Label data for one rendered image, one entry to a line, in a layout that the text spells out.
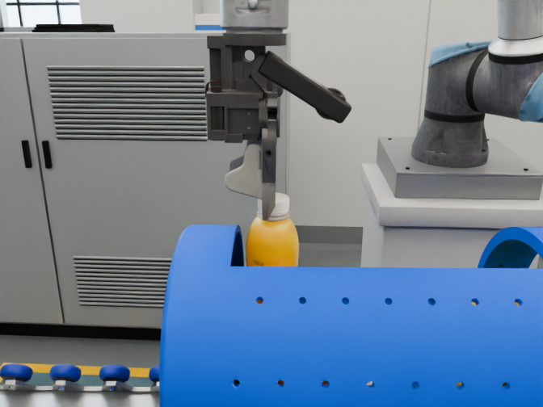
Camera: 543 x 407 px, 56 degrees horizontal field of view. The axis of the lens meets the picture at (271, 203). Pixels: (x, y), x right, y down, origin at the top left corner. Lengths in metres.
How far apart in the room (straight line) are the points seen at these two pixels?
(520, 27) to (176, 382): 0.73
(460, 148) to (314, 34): 2.39
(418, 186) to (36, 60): 1.74
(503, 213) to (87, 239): 1.88
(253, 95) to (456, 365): 0.34
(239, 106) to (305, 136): 2.86
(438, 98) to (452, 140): 0.08
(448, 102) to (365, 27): 2.36
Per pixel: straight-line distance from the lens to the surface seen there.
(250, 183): 0.58
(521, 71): 0.94
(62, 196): 2.44
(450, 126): 1.04
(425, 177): 1.00
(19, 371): 0.88
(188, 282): 0.53
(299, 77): 0.58
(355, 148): 3.45
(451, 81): 1.02
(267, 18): 0.56
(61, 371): 0.85
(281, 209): 0.61
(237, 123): 0.57
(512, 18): 0.93
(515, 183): 1.06
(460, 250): 1.03
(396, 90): 3.42
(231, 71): 0.58
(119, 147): 2.27
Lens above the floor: 1.45
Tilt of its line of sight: 19 degrees down
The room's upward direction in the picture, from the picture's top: straight up
